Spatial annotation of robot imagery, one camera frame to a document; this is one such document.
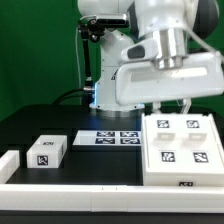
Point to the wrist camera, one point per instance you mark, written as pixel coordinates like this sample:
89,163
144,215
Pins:
143,50

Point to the white cabinet box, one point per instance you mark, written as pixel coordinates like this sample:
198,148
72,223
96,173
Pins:
185,175

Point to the white marker base plate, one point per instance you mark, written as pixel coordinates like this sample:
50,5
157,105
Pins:
107,138

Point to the white front fence rail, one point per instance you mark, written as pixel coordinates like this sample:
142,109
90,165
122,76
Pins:
21,197

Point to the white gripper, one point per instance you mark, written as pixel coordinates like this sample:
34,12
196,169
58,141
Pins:
201,75

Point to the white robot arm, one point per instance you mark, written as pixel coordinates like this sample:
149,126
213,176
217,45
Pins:
172,23

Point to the white block with marker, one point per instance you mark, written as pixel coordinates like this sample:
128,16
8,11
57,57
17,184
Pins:
47,151

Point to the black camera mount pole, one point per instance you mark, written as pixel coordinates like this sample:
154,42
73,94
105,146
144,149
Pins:
87,50

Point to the white left fence piece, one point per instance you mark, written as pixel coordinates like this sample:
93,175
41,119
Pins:
9,163

